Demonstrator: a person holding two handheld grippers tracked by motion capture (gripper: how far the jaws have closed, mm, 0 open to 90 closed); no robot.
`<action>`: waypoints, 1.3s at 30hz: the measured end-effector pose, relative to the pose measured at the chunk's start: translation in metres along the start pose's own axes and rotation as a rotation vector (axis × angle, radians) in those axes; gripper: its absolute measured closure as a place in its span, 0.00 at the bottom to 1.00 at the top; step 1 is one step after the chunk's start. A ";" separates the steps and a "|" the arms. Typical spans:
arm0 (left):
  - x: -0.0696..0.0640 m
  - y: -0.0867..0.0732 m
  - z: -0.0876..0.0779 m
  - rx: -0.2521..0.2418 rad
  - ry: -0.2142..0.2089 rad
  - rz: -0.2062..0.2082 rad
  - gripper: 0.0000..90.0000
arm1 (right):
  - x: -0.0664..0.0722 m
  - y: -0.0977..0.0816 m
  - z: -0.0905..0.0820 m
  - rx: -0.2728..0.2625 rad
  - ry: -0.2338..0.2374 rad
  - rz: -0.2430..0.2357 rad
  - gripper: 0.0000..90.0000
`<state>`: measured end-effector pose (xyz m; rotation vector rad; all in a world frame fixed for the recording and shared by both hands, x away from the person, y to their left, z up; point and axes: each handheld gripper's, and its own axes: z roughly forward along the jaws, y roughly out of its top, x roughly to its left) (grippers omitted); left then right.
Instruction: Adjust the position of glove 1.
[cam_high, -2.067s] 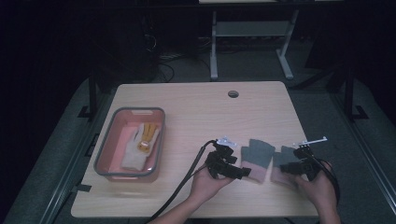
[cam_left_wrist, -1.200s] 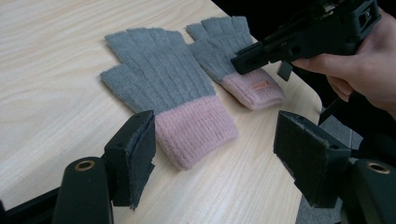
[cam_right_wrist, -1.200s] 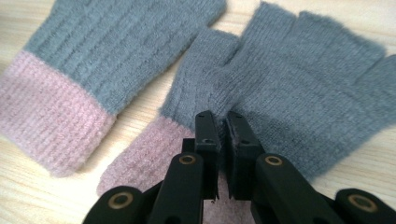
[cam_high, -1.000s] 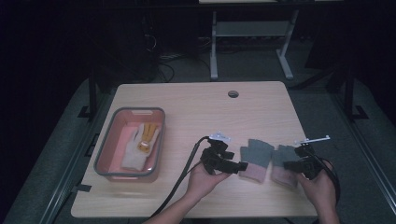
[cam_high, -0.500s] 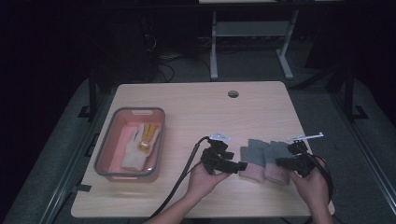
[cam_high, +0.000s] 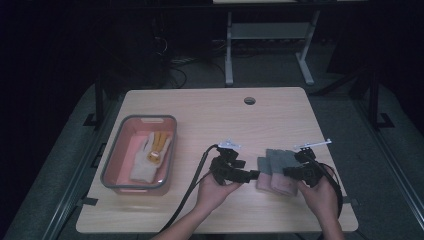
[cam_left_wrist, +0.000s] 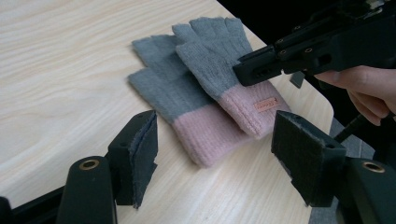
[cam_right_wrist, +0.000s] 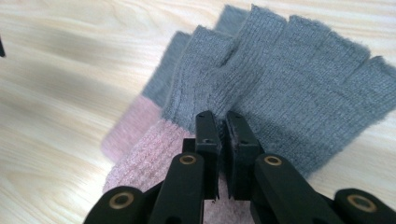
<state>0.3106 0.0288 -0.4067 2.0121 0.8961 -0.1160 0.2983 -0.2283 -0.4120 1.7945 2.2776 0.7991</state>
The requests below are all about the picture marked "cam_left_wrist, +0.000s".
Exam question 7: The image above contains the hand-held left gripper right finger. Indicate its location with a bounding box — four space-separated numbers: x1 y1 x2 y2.
270 109 347 208

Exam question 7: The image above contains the grey and pink fingerless glove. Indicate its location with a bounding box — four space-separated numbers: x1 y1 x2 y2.
127 34 253 169
172 17 292 140

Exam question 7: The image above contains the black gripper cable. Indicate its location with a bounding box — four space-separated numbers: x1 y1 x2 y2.
333 112 375 144

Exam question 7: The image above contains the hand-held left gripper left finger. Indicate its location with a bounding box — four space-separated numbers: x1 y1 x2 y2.
106 109 160 210

